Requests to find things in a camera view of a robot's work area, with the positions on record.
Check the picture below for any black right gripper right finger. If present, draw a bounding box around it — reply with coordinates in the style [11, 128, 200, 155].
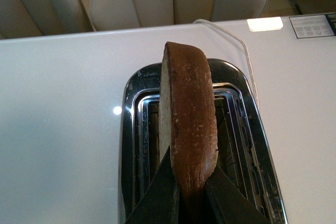
[205, 167, 270, 223]

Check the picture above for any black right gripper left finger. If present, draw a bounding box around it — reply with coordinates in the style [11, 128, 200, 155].
[126, 148, 180, 223]

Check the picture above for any brown bread slice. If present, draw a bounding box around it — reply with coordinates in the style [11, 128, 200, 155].
[159, 42, 218, 223]

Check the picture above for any cream chrome two-slot toaster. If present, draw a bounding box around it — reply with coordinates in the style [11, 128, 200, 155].
[120, 59, 287, 223]

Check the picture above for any black white info label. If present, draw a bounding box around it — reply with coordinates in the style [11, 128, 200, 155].
[289, 13, 335, 39]

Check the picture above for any beige chair on left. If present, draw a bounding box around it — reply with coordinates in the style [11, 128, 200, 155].
[1, 0, 94, 39]

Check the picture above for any white toaster power cable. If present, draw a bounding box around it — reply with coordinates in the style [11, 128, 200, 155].
[193, 18, 260, 109]

